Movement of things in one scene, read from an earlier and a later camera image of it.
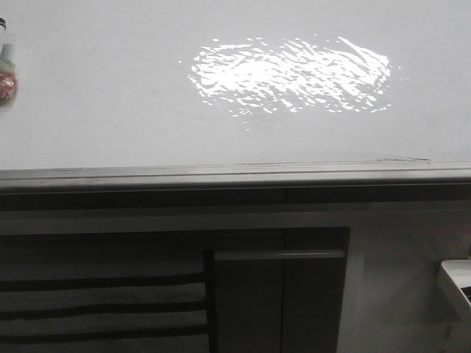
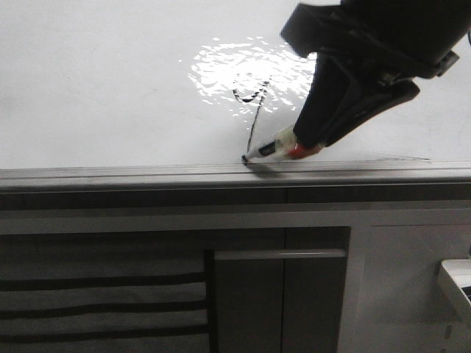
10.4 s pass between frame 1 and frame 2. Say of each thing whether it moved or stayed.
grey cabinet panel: stayed
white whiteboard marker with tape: moved
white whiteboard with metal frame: stayed
